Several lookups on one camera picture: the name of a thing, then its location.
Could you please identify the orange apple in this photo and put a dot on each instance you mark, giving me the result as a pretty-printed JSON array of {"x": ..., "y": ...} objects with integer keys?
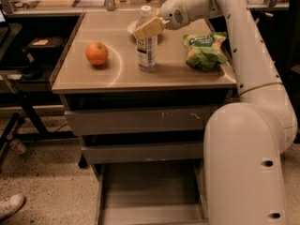
[{"x": 97, "y": 53}]

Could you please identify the middle grey drawer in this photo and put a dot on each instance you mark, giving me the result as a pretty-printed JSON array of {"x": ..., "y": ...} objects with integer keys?
[{"x": 142, "y": 152}]

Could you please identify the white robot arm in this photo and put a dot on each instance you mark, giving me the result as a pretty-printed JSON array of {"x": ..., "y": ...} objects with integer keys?
[{"x": 243, "y": 141}]

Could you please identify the black box on shelf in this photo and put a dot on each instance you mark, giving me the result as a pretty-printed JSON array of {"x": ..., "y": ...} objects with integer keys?
[{"x": 46, "y": 47}]

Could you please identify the top grey drawer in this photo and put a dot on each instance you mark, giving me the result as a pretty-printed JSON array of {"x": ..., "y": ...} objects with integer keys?
[{"x": 139, "y": 120}]

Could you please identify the white paper bowl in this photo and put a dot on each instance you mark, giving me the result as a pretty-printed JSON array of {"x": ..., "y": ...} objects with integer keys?
[{"x": 132, "y": 27}]

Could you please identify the white sneaker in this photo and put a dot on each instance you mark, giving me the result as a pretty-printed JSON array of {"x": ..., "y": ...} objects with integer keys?
[{"x": 11, "y": 205}]

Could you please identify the black desk frame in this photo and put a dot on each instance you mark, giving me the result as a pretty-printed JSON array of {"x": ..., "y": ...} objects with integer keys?
[{"x": 16, "y": 120}]

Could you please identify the black office chair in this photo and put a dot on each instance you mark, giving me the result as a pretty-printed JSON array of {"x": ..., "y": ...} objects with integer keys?
[{"x": 292, "y": 45}]

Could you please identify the clear plastic bottle white cap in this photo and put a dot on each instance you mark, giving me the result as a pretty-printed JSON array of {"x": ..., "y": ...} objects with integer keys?
[{"x": 147, "y": 48}]

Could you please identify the small bottle on floor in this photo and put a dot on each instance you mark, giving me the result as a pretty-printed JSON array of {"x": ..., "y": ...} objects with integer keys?
[{"x": 16, "y": 144}]

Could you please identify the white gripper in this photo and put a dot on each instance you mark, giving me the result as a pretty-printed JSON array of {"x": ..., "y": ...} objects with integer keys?
[{"x": 172, "y": 13}]

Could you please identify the open bottom grey drawer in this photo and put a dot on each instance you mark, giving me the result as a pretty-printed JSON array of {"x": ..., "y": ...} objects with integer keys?
[{"x": 150, "y": 193}]

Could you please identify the grey drawer cabinet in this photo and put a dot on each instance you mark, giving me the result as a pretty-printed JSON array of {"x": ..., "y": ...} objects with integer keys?
[{"x": 121, "y": 84}]

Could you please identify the green chip bag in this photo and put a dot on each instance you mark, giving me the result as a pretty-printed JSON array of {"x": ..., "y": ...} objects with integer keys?
[{"x": 203, "y": 51}]

